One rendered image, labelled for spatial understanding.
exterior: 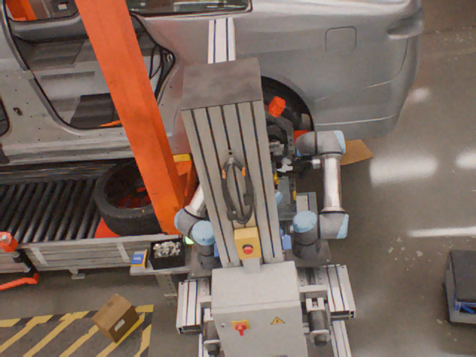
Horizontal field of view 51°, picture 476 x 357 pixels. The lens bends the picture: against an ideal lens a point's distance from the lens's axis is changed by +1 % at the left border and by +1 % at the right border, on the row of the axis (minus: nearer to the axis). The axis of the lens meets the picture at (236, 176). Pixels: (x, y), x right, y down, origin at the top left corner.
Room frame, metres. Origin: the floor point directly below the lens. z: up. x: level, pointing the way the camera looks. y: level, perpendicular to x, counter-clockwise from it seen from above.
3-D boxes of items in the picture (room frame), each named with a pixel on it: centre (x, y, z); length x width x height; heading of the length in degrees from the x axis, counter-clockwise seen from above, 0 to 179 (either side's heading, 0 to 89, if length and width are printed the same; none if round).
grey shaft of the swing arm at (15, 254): (2.36, 1.59, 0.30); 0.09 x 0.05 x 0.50; 80
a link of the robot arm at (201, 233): (1.64, 0.21, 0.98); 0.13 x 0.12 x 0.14; 35
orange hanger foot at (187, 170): (2.51, 0.37, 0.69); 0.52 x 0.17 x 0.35; 170
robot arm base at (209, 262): (1.64, 0.21, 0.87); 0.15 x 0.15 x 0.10
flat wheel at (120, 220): (2.67, 0.70, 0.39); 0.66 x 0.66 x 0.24
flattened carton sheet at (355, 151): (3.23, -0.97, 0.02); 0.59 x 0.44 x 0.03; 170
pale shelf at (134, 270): (1.98, 0.54, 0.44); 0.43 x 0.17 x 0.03; 80
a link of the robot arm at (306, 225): (1.58, -0.29, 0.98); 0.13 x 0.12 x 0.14; 77
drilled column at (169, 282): (1.99, 0.57, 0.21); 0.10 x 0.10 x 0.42; 80
